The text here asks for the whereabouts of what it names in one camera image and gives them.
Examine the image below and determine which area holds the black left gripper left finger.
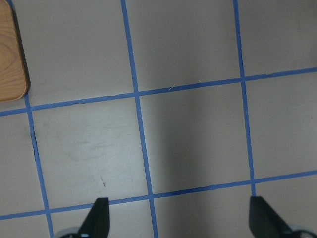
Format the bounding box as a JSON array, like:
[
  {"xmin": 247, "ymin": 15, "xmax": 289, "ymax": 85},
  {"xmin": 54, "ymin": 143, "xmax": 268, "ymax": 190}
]
[{"xmin": 78, "ymin": 198, "xmax": 110, "ymax": 238}]

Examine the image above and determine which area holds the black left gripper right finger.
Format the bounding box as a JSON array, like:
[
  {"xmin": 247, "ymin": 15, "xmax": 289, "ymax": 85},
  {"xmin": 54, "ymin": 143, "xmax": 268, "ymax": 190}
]
[{"xmin": 249, "ymin": 196, "xmax": 292, "ymax": 238}]

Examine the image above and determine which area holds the wooden tray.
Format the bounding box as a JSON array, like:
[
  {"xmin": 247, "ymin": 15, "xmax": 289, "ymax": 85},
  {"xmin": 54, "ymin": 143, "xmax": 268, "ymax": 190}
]
[{"xmin": 0, "ymin": 0, "xmax": 30, "ymax": 103}]

